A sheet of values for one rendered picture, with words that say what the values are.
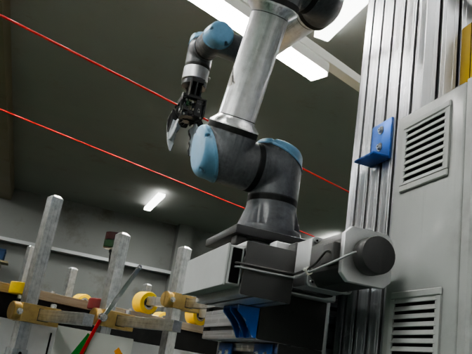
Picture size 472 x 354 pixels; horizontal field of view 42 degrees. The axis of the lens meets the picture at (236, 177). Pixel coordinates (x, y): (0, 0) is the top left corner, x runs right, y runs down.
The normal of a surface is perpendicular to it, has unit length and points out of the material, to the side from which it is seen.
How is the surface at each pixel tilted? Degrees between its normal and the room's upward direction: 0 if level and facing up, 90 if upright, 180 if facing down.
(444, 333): 90
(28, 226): 90
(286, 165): 88
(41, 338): 90
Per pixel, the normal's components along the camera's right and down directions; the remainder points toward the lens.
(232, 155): 0.30, 0.12
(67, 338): 0.69, -0.12
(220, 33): 0.44, -0.21
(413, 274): -0.93, -0.24
